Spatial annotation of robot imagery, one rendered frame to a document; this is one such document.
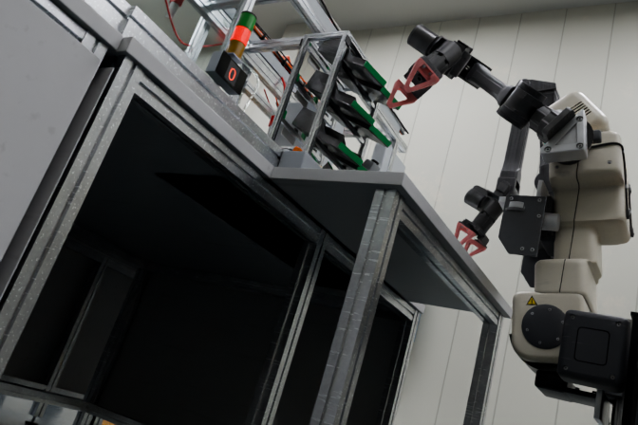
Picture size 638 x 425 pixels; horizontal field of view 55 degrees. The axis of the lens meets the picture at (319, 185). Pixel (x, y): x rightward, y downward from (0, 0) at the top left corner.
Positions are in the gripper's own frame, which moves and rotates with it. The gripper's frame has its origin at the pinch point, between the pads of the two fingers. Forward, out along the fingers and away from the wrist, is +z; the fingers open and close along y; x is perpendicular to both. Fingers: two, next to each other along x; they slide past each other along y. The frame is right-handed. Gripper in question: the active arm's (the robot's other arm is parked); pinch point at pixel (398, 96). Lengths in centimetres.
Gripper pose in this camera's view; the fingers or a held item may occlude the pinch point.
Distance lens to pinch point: 140.6
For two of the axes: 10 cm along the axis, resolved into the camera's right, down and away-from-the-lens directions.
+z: -7.0, 6.2, -3.5
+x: 6.6, 7.5, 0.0
